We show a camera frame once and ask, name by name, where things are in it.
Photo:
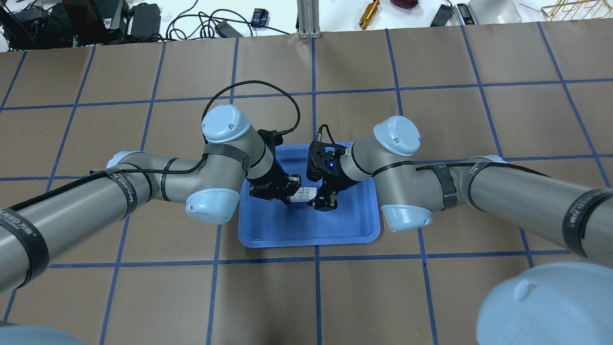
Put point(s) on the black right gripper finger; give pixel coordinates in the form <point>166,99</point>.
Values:
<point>323,204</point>

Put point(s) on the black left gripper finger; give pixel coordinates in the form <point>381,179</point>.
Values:
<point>294,182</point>
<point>287,198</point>

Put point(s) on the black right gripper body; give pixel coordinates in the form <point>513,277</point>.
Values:
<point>336,181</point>

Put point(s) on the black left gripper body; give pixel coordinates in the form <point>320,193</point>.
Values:
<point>269,180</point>

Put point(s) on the white block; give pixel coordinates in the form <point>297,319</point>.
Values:
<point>308,193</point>
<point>300,196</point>

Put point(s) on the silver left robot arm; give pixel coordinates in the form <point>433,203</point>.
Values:
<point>40,230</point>

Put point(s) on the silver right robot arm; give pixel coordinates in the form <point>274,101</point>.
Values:
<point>564,303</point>

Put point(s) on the blue plastic tray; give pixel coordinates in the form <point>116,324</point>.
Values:
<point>270,224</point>

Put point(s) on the blue small device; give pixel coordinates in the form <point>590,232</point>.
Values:
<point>260,18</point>

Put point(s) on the yellow metal tool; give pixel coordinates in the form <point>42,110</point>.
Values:
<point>368,14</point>

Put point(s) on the black power adapter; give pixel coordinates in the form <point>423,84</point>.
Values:
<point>442,16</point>

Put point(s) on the black laptop adapter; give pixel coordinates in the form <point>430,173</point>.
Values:
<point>145,20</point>

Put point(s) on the black equipment pile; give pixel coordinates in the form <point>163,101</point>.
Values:
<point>68,23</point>

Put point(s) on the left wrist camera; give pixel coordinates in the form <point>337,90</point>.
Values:
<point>271,139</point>

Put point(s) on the aluminium frame post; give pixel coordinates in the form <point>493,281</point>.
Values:
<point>308,19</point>

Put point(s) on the gold wire rack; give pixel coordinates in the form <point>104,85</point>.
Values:
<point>567,10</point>

